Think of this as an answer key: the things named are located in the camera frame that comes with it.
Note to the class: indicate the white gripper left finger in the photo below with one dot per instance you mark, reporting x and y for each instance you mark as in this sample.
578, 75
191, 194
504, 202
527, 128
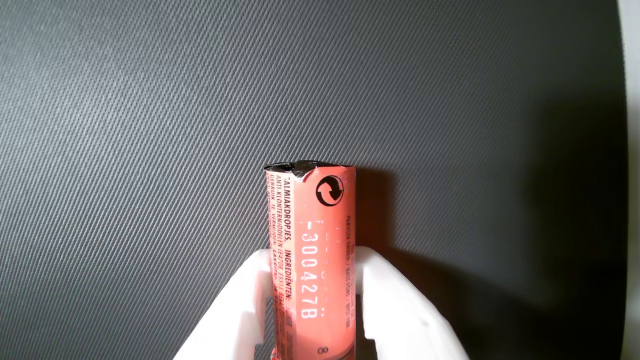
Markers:
235, 310

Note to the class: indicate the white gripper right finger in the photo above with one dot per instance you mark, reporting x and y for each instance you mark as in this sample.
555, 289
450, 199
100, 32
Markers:
405, 320

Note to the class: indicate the red cylindrical candy roll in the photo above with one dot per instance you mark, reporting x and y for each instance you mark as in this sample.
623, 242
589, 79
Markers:
312, 270

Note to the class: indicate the dark grey textured mat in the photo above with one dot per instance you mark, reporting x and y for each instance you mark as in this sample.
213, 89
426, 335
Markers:
150, 125

